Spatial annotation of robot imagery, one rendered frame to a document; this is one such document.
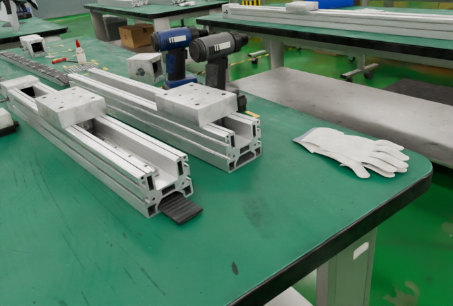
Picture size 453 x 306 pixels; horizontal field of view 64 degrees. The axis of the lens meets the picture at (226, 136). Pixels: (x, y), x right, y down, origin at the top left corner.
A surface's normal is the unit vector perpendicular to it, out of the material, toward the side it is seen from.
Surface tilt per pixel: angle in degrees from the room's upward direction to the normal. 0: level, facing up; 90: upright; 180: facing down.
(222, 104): 90
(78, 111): 90
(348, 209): 0
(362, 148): 4
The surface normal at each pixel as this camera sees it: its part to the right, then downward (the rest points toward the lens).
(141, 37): 0.51, 0.33
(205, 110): 0.68, 0.26
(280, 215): -0.09, -0.90
